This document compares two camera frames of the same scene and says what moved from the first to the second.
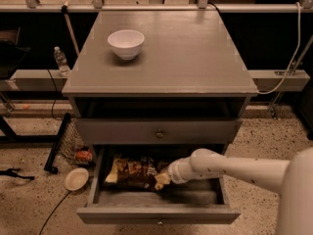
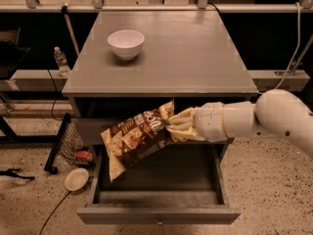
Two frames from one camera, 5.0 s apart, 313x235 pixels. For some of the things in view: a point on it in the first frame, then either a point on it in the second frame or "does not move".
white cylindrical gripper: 177,173 to 208,120
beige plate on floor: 76,178 does not move
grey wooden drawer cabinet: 157,83 does not move
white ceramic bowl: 126,42 does not move
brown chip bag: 135,172 to 126,142
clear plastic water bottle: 62,61 does not move
